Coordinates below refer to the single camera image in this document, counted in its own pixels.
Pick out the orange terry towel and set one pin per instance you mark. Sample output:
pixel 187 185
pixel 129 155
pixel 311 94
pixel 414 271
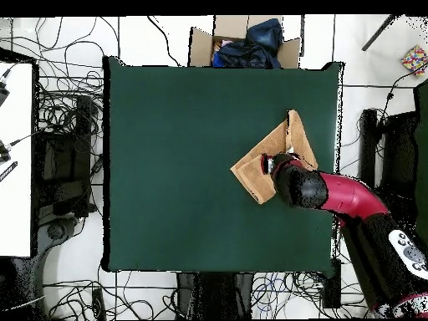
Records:
pixel 257 174

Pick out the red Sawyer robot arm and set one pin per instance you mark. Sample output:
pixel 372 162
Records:
pixel 347 197

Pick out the dark green table cloth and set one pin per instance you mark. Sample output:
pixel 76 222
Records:
pixel 160 133
pixel 423 150

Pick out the dark blue garment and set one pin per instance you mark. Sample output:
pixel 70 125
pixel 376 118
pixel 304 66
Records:
pixel 260 46

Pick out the pink and yellow garment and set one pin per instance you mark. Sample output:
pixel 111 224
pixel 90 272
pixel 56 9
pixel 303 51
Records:
pixel 224 43

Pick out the black equipment stand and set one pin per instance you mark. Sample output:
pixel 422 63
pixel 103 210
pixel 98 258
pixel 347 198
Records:
pixel 67 167
pixel 399 150

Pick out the cardboard box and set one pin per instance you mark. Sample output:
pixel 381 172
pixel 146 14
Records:
pixel 200 46

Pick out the black metal bar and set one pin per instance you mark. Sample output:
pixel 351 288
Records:
pixel 379 33

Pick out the multicoloured patterned bundle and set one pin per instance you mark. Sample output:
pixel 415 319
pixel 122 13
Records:
pixel 414 58

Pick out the black power strip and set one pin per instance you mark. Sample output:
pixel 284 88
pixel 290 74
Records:
pixel 98 302

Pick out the white table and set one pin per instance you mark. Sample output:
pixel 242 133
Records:
pixel 16 200

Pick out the black ribbed strip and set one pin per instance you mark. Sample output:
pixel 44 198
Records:
pixel 8 170

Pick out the black connector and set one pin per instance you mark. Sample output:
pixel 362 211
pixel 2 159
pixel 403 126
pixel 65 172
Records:
pixel 3 153

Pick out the black device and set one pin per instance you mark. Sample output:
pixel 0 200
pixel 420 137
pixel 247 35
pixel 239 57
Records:
pixel 2 93

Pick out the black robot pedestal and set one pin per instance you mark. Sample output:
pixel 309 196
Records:
pixel 214 294

